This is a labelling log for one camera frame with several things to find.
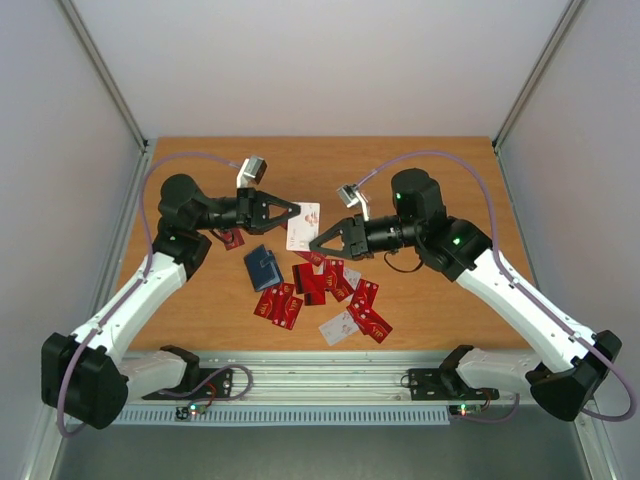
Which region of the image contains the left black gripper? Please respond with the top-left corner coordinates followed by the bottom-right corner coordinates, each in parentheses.
top-left (193, 186), bottom-right (302, 233)

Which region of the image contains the blue leather card holder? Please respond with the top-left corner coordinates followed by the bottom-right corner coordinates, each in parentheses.
top-left (244, 245), bottom-right (283, 292)

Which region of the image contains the white card bottom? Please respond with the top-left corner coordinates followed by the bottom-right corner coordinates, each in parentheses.
top-left (319, 311), bottom-right (360, 346)

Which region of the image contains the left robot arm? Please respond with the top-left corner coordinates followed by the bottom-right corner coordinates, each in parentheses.
top-left (41, 174), bottom-right (301, 437)

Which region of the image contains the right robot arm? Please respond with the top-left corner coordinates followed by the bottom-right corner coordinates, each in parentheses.
top-left (309, 168), bottom-right (622, 421)

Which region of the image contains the red VIP card middle right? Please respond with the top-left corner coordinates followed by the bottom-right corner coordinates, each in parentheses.
top-left (322, 259), bottom-right (354, 302)

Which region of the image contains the red VIP card centre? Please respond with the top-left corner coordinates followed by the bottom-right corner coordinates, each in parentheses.
top-left (294, 251), bottom-right (326, 267)

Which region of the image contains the red card near left gripper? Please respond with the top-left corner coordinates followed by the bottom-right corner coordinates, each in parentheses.
top-left (220, 229), bottom-right (245, 250)

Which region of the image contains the dark red stripe card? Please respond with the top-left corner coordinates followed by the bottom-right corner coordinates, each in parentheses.
top-left (292, 263), bottom-right (324, 294)

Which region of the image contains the red VIP card right stack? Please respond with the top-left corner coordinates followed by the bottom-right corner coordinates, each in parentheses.
top-left (350, 278), bottom-right (379, 309)

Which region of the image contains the red stripe card lower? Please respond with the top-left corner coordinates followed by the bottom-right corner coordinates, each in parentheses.
top-left (303, 288), bottom-right (326, 306)

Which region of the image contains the red VIP card right lower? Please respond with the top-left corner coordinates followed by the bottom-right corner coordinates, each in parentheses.
top-left (347, 304), bottom-right (393, 344)

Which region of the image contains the red VIP card bottom left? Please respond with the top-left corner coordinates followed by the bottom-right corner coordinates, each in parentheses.
top-left (254, 283), bottom-right (290, 320)

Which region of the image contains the right controller board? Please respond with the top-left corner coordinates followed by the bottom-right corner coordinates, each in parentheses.
top-left (449, 403), bottom-right (488, 417)

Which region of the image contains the controller board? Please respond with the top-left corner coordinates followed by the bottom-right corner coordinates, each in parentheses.
top-left (174, 403), bottom-right (209, 421)
top-left (449, 403), bottom-right (488, 417)

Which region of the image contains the left controller board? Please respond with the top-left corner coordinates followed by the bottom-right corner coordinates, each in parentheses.
top-left (174, 403), bottom-right (209, 421)

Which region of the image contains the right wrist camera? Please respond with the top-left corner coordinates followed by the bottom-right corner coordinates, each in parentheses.
top-left (337, 184), bottom-right (370, 221)

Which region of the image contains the aluminium rail frame front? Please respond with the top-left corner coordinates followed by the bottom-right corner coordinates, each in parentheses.
top-left (116, 349), bottom-right (541, 405)

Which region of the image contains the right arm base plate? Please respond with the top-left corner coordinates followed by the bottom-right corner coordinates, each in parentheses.
top-left (406, 368), bottom-right (500, 402)

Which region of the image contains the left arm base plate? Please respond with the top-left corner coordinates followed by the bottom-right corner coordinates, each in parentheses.
top-left (143, 368), bottom-right (234, 401)

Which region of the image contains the left aluminium corner post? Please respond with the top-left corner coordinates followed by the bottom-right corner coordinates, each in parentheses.
top-left (55, 0), bottom-right (148, 152)

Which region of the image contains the aluminium corner post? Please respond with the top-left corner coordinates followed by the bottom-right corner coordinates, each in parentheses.
top-left (55, 0), bottom-right (148, 152)
top-left (492, 0), bottom-right (588, 155)

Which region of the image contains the grey slotted cable duct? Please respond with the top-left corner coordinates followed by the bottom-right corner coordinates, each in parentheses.
top-left (113, 405), bottom-right (450, 427)

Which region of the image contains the right aluminium corner post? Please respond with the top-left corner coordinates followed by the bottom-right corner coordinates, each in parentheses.
top-left (492, 0), bottom-right (588, 155)

